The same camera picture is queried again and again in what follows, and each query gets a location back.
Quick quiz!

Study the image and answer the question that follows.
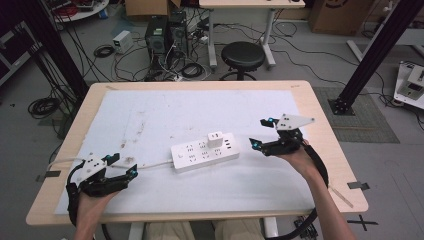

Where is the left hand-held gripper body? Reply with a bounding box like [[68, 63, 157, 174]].
[[76, 152, 131, 198]]

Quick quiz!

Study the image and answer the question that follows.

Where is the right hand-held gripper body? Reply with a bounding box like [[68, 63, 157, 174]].
[[262, 113, 316, 157]]

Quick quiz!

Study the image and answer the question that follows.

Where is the white charger plug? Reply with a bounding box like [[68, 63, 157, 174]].
[[206, 130, 225, 149]]

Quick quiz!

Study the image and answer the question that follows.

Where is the white power strip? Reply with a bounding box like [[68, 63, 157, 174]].
[[170, 132, 242, 174]]

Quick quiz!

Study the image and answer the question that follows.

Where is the person's right hand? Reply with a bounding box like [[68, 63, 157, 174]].
[[276, 139, 324, 183]]

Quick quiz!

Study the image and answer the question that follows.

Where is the person's left hand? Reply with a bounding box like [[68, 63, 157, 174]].
[[74, 189, 120, 232]]

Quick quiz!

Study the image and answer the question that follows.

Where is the black tape piece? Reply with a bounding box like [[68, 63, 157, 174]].
[[35, 170, 62, 183], [346, 181, 371, 191]]

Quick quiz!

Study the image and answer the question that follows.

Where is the white table leg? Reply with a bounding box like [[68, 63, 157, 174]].
[[262, 216, 280, 240], [128, 222, 145, 240]]

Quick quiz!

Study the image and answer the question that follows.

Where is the white foam mat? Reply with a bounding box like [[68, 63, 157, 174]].
[[54, 88, 333, 215]]

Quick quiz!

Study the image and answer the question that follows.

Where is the person's left leg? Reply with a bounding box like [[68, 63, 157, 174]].
[[143, 221, 195, 240]]

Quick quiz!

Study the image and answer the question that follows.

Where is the person's leg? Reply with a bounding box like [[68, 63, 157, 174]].
[[143, 221, 195, 240], [214, 218, 266, 240]]

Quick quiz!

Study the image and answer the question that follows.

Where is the black round stool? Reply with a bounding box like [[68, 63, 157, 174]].
[[219, 41, 267, 82]]

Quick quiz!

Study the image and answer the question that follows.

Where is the grey floor mat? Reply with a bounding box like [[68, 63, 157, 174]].
[[313, 86, 401, 145]]

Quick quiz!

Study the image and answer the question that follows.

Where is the thin wooden stick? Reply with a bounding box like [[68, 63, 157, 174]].
[[329, 186, 355, 209]]

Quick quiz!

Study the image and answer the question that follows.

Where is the person's right leg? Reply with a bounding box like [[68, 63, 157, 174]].
[[214, 218, 266, 240]]

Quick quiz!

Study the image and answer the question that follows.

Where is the black tape cross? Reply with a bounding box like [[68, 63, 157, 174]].
[[346, 214, 380, 232]]

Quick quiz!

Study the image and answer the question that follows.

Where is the white power supply box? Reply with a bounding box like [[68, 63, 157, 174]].
[[112, 30, 135, 55]]

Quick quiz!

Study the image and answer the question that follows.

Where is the white-legged wooden desk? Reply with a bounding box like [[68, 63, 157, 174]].
[[198, 0, 306, 70]]

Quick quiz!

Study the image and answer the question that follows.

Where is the black computer tower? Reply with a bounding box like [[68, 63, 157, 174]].
[[167, 10, 190, 58], [144, 14, 170, 72]]

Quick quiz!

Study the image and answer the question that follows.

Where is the large cardboard box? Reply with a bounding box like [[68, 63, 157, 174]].
[[307, 0, 377, 37]]

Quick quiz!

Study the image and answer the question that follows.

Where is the white machine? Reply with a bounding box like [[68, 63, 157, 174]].
[[392, 60, 424, 111]]

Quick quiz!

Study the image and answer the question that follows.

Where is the grey metal rack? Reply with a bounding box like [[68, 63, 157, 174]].
[[0, 20, 44, 88]]

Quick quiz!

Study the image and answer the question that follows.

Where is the round white table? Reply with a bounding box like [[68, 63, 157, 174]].
[[42, 0, 111, 23]]

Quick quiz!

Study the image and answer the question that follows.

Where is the small cardboard box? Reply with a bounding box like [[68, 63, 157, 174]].
[[124, 0, 182, 18]]

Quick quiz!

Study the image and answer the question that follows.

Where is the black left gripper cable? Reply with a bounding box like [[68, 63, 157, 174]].
[[65, 159, 87, 228]]

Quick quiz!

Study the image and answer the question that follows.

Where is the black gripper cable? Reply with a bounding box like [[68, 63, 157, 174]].
[[265, 139, 330, 240], [65, 159, 87, 228]]

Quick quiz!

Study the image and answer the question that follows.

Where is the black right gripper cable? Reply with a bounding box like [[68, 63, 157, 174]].
[[265, 139, 330, 240]]

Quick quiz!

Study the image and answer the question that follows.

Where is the large black cable coil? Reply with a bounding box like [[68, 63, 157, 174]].
[[27, 96, 62, 120]]

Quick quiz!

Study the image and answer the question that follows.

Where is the black cable coil by computers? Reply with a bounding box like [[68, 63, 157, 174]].
[[180, 62, 206, 80]]

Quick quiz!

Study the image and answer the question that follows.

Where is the small black cable coil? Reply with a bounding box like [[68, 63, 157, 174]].
[[92, 44, 116, 59]]

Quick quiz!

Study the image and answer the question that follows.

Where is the black metal post with base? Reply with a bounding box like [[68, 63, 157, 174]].
[[327, 0, 424, 116]]

